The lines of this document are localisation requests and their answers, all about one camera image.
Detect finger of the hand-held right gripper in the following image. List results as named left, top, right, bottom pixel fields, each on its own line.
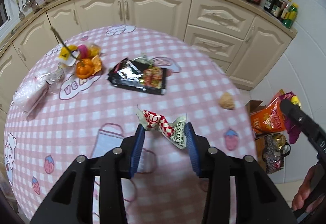
left=280, top=99, right=326, bottom=138

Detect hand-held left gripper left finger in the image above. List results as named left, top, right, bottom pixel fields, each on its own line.
left=30, top=124, right=146, bottom=224

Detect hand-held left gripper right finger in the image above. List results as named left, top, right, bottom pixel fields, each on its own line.
left=185, top=122, right=298, bottom=224

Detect orange snack packet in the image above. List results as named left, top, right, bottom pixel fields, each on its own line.
left=251, top=98, right=286, bottom=135

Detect red white checked wrapper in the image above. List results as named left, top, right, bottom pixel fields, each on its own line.
left=136, top=105, right=189, bottom=150

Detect brown cardboard box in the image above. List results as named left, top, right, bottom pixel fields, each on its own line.
left=248, top=89, right=291, bottom=181

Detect clear plastic wrapper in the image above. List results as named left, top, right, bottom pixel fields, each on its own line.
left=47, top=62, right=67, bottom=94

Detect person's right hand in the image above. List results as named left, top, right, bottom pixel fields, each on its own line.
left=292, top=165, right=324, bottom=212

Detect shiny gold patterned bag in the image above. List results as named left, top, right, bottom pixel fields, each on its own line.
left=262, top=133, right=291, bottom=175

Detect brown crumpled ball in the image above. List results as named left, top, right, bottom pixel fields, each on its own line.
left=219, top=93, right=236, bottom=110

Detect black foil packet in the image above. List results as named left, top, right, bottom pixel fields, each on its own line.
left=107, top=58, right=144, bottom=92

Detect orange pumpkin-shaped wrapper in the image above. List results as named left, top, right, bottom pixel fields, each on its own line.
left=76, top=59, right=98, bottom=79

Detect yellow green bottle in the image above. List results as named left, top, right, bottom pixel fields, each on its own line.
left=281, top=3, right=299, bottom=29

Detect yellow crinkled wrapper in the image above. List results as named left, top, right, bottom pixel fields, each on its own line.
left=87, top=44, right=104, bottom=74

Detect row of sauce bottles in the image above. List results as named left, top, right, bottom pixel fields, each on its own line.
left=274, top=0, right=293, bottom=22

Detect yellow tag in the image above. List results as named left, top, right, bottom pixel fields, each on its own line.
left=58, top=45, right=77, bottom=66

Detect white pink plastic bag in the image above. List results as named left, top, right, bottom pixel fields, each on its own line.
left=13, top=68, right=50, bottom=120

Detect thin dark stick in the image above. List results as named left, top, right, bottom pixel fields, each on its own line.
left=50, top=26, right=80, bottom=62

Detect cream base cabinets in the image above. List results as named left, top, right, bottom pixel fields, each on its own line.
left=0, top=0, right=297, bottom=122

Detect sliding window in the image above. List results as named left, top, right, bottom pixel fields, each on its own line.
left=0, top=2, right=11, bottom=28

